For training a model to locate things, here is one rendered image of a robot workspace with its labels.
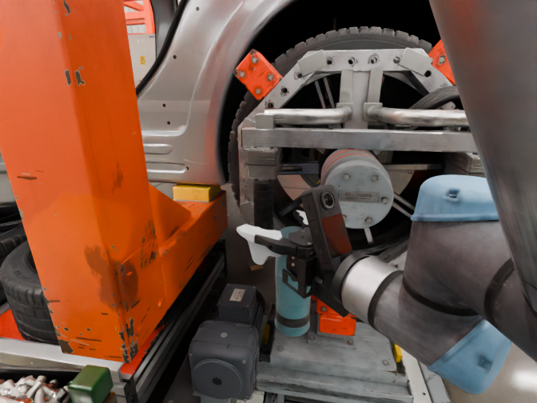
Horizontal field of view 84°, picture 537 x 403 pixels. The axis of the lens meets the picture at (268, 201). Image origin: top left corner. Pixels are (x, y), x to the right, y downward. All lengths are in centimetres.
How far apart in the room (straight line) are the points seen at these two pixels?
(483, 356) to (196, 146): 89
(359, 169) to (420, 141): 11
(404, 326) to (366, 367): 78
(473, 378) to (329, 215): 21
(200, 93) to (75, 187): 54
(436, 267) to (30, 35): 57
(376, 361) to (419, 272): 86
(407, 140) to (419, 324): 30
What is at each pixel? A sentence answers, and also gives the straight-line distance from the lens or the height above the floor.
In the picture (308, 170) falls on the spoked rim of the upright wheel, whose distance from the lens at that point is 83.
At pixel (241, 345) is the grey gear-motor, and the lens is 89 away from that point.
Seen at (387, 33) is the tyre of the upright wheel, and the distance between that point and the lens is 80.
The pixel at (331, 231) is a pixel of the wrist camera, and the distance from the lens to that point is 40.
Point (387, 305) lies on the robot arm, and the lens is 35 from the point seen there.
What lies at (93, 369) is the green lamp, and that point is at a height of 66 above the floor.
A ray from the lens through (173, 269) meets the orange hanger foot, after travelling 83.
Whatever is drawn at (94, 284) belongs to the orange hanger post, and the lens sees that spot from 65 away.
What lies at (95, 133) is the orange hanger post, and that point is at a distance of 56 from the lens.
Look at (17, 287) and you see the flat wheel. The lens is 118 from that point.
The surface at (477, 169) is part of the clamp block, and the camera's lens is 54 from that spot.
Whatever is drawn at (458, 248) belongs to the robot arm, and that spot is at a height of 93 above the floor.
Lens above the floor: 104
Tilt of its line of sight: 20 degrees down
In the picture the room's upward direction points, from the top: straight up
